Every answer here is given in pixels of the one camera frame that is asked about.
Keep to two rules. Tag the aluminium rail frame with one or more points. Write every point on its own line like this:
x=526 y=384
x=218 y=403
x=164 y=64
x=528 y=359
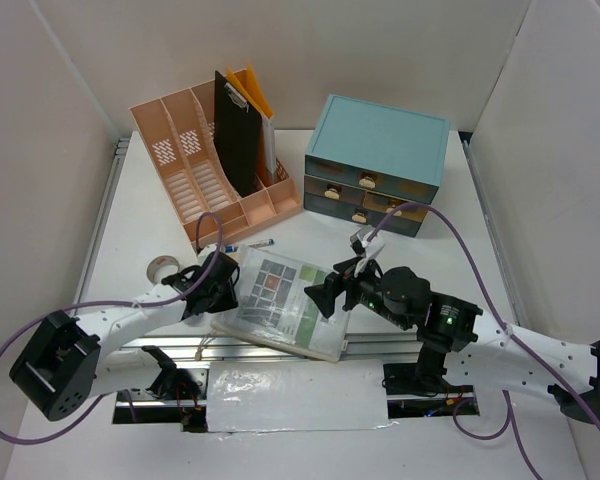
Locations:
x=141 y=225

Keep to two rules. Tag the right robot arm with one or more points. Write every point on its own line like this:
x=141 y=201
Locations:
x=462 y=344

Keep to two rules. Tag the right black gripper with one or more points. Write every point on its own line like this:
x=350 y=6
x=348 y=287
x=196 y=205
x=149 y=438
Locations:
x=323 y=295

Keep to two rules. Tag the pink plastic file organizer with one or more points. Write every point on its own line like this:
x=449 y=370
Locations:
x=178 y=131

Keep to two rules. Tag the black clipboard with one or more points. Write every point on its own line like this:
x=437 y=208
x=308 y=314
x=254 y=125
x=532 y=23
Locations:
x=237 y=135

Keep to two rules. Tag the grey tape roll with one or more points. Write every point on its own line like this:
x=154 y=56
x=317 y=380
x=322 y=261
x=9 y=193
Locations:
x=161 y=267

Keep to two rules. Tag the orange folder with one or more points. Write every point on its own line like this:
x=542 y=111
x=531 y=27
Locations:
x=247 y=84

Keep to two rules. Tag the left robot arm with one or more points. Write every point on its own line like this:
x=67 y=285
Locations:
x=69 y=359

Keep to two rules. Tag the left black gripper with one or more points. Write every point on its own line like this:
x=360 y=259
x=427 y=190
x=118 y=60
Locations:
x=230 y=301

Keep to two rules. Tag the white foil covered plate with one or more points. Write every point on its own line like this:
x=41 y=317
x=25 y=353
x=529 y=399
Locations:
x=296 y=396

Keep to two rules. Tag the blue white marker pen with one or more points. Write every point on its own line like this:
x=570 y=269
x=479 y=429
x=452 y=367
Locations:
x=253 y=244

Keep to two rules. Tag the teal drawer cabinet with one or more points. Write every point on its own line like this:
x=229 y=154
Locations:
x=382 y=138

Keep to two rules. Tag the clear document pouch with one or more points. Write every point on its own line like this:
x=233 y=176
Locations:
x=274 y=311

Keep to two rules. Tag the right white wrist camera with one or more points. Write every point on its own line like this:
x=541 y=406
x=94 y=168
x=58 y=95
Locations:
x=366 y=244

